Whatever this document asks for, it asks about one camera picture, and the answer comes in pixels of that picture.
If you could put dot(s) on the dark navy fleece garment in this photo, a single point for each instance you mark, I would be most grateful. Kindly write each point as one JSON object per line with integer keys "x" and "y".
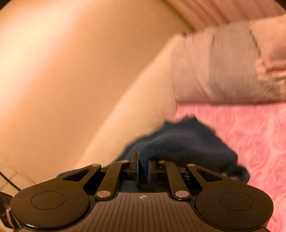
{"x": 186, "y": 142}

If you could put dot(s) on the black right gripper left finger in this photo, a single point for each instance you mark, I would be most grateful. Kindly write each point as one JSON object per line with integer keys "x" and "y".
{"x": 115, "y": 175}

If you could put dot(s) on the beige pink folded quilt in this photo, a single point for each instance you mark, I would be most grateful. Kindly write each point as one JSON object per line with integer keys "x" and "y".
{"x": 240, "y": 63}

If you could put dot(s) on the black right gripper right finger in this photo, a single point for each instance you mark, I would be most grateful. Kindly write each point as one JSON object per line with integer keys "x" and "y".
{"x": 164, "y": 173}

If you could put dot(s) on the pink striped curtain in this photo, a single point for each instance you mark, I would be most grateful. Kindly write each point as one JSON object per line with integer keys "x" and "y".
{"x": 198, "y": 15}

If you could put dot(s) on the pink rose pattern blanket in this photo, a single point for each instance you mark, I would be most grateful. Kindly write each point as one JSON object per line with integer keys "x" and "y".
{"x": 257, "y": 134}

